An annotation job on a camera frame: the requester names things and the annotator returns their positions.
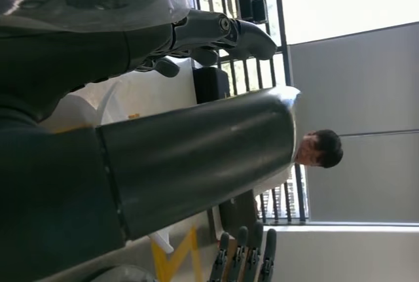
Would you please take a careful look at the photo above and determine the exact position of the person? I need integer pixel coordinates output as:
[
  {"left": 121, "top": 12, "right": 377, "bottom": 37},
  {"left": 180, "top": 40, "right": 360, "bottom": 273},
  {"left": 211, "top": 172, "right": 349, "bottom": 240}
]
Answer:
[{"left": 254, "top": 129, "right": 344, "bottom": 196}]

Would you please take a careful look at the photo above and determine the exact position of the black case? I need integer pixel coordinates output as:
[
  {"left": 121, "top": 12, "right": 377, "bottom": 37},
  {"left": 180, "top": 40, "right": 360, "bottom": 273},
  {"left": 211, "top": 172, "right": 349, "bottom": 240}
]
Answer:
[{"left": 193, "top": 66, "right": 231, "bottom": 105}]

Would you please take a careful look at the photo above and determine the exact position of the black window railing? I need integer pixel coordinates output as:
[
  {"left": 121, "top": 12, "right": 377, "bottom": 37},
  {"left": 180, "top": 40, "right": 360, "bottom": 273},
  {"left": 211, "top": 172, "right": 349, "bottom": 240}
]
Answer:
[{"left": 188, "top": 0, "right": 310, "bottom": 224}]

